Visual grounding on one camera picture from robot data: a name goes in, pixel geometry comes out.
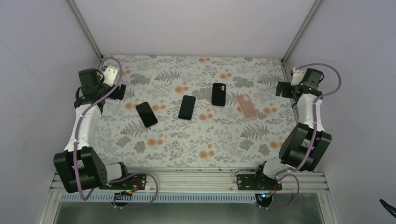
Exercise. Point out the black phone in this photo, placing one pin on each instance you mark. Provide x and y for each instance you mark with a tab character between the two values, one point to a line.
187	107

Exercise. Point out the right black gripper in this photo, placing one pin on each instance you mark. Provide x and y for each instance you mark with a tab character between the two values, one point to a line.
286	92

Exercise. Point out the floral table mat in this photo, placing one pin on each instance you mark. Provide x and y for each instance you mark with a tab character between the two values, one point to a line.
216	136

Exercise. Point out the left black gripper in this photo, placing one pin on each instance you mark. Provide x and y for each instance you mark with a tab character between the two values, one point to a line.
115	95

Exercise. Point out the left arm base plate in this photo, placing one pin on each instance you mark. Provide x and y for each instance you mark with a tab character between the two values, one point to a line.
136	182

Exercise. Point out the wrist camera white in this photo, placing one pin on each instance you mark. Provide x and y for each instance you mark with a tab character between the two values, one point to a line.
110	73
297	76

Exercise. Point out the black object at edge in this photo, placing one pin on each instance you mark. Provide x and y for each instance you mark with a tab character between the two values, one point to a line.
389	208

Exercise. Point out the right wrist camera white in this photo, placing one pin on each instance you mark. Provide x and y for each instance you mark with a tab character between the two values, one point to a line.
297	76

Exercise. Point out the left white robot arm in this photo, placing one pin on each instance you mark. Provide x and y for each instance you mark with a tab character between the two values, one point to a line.
79	162

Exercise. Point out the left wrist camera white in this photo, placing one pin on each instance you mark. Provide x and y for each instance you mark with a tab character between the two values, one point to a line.
110	73

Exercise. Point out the black phone case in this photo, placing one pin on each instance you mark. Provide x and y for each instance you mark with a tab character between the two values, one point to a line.
218	94

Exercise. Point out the slotted cable duct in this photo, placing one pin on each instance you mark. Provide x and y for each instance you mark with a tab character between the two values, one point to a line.
165	198

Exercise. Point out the aluminium mounting rail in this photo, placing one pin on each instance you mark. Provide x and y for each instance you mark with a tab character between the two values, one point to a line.
211	180

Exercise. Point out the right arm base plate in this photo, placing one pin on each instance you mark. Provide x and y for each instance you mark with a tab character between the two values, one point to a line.
246	182

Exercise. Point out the pink phone case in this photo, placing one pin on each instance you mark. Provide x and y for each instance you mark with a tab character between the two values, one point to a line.
246	106

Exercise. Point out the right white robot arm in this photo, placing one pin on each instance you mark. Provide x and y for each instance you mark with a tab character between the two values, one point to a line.
307	142

